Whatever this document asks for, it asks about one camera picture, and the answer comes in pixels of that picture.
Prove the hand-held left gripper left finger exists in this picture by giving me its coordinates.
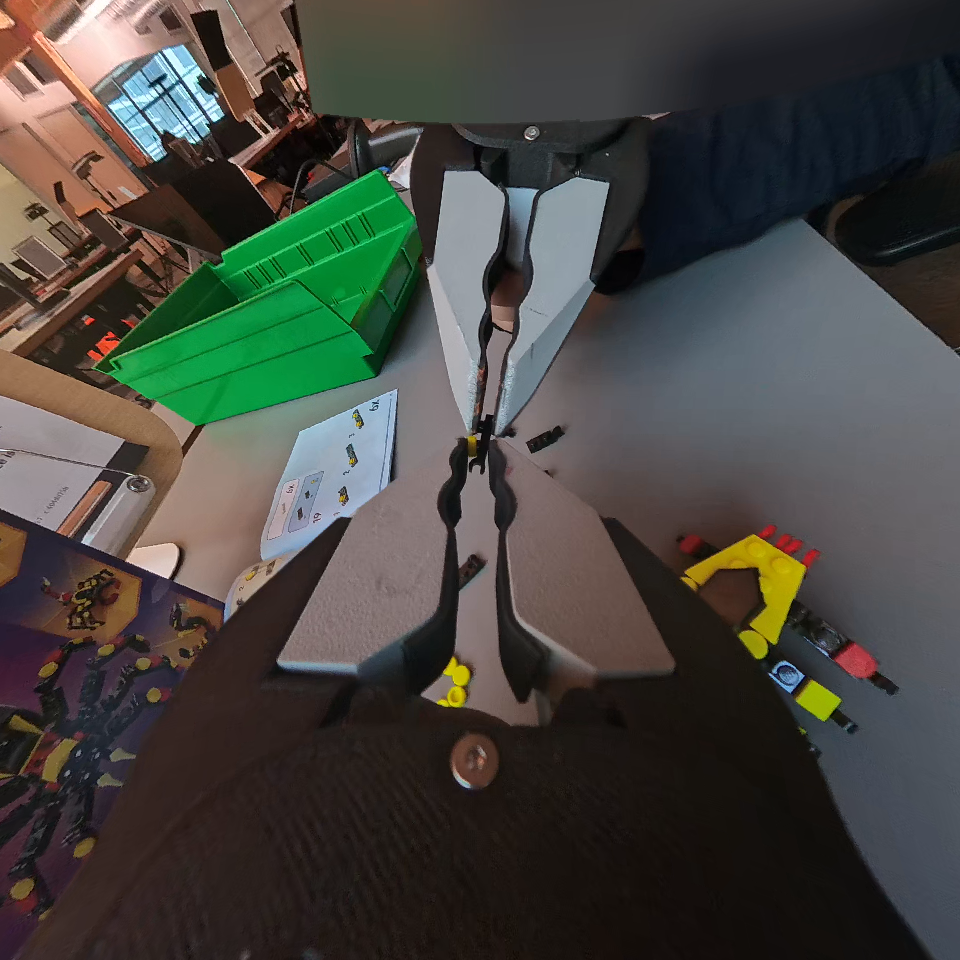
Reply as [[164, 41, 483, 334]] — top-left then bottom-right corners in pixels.
[[277, 438, 470, 697]]

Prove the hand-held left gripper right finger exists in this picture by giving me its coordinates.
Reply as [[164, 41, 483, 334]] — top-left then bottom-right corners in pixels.
[[486, 438, 676, 706]]

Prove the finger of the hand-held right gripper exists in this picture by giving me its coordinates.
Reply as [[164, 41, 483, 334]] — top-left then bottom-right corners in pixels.
[[426, 171, 511, 432], [496, 174, 612, 438]]

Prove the person's right forearm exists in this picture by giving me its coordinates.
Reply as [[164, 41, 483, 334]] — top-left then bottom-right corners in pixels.
[[600, 52, 960, 297]]

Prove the lego instruction booklet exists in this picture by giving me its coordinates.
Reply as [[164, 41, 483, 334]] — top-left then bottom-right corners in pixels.
[[225, 388, 399, 624]]

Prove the yellow black lego spider body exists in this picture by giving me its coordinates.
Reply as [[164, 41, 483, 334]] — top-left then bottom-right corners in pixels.
[[675, 525, 901, 736]]

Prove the purple lego set box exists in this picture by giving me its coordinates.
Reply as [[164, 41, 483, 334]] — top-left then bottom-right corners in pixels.
[[0, 508, 228, 960]]

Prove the person's right hand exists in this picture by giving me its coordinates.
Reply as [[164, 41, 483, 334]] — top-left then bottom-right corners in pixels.
[[491, 270, 526, 335]]

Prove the green plastic bin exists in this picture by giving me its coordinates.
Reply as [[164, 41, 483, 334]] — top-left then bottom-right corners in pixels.
[[93, 168, 423, 427]]

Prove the black monitor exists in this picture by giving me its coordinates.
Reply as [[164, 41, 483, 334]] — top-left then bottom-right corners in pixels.
[[111, 159, 280, 260]]

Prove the silver metal bar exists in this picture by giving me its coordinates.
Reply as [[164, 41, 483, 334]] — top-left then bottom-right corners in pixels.
[[81, 472, 156, 549]]

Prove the black loudspeaker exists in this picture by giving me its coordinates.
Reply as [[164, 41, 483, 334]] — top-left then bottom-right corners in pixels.
[[189, 9, 232, 70]]

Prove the arched window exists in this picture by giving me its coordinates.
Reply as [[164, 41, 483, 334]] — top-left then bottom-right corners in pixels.
[[105, 46, 226, 162]]

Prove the white paper sheet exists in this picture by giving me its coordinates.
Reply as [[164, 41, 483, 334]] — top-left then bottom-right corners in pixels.
[[0, 396, 151, 526]]

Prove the wooden desk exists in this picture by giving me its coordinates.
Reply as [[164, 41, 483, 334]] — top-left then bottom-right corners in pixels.
[[0, 247, 144, 357]]

